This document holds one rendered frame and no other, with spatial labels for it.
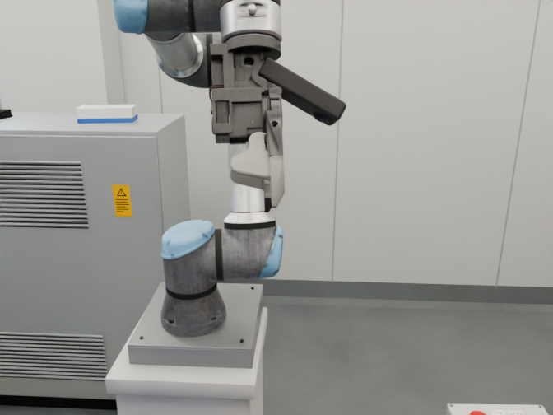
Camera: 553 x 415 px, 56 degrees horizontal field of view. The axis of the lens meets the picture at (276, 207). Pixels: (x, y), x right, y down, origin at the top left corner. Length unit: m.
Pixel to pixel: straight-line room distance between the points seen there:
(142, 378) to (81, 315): 1.50
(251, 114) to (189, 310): 0.64
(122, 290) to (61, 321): 0.36
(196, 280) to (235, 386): 0.24
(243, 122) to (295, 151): 2.83
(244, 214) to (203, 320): 0.25
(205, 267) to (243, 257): 0.08
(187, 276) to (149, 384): 0.24
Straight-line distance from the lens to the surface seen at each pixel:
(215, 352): 1.16
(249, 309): 1.27
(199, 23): 0.77
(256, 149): 0.58
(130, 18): 0.77
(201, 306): 1.17
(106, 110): 2.43
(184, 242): 1.10
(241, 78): 0.64
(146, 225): 2.34
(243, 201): 1.11
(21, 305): 2.76
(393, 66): 3.39
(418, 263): 3.76
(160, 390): 1.18
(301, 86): 0.64
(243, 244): 1.11
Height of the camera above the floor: 1.84
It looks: 19 degrees down
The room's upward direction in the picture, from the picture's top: straight up
